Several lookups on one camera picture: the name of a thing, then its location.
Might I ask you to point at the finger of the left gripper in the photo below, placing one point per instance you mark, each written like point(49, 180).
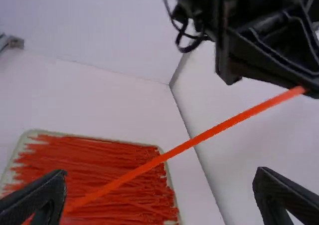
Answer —
point(274, 81)

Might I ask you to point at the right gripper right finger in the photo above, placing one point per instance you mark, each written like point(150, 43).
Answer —
point(274, 185)

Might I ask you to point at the pale tray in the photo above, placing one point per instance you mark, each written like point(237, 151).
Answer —
point(25, 139)

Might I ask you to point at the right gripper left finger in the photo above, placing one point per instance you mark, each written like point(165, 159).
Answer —
point(25, 200)

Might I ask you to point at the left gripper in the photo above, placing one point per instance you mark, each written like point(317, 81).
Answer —
point(224, 10)

